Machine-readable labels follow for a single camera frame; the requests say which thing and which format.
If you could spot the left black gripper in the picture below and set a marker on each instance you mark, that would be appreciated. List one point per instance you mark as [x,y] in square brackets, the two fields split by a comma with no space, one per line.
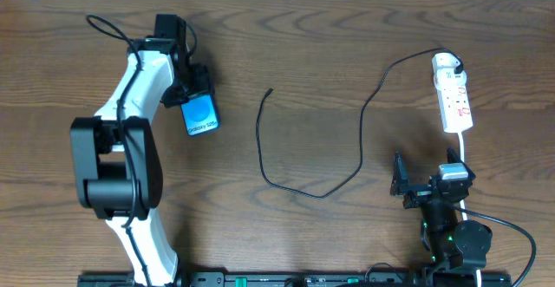
[191,89]

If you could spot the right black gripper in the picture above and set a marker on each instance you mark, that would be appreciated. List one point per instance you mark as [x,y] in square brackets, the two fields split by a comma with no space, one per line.
[424,192]

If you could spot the blue screen Samsung smartphone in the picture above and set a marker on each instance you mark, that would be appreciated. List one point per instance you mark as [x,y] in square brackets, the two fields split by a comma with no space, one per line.
[200,115]

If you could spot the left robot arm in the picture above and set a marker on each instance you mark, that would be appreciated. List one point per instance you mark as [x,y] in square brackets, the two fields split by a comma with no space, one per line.
[118,173]

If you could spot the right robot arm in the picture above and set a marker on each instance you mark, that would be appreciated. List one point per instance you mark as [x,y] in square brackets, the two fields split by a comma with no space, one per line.
[458,247]

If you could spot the white power strip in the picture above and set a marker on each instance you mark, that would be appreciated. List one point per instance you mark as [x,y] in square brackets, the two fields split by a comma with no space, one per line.
[450,81]

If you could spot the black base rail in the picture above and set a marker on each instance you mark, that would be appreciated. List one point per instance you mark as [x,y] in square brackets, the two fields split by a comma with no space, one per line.
[374,278]

